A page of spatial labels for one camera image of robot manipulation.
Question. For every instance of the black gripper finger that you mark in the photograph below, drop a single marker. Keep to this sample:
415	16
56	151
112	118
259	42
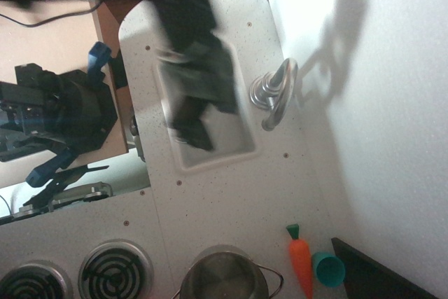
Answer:
195	134
186	119

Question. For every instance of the blue and black clamp lower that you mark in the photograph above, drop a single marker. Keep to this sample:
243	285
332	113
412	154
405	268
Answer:
55	176

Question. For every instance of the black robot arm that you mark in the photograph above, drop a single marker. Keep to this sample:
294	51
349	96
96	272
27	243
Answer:
182	21

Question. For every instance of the orange toy carrot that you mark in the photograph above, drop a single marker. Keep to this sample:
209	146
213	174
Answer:
300	257

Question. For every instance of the teal plastic cup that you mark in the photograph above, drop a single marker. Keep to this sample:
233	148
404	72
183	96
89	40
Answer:
329	270

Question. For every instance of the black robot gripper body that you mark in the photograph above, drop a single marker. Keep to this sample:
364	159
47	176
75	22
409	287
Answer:
204	70

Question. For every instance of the left stove burner coil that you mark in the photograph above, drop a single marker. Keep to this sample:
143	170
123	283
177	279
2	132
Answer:
36	279

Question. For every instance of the white rectangular sink basin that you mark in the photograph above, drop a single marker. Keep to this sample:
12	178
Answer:
233	136

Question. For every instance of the silver curved faucet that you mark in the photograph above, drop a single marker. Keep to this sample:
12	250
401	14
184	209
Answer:
274	91

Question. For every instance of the black panel corner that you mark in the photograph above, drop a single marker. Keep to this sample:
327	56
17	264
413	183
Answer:
367	278

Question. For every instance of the stove burner coil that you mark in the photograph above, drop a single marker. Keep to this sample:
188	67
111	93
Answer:
36	279
116	269

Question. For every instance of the stainless steel pot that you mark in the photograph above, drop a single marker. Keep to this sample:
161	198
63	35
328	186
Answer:
229	275

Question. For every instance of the middle stove burner coil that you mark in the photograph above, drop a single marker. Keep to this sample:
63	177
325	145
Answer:
116	269

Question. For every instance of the blue clamp upper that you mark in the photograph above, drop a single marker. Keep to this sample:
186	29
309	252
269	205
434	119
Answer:
98	56

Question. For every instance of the black camera mount rig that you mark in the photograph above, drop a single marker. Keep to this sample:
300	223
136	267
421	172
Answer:
67	114

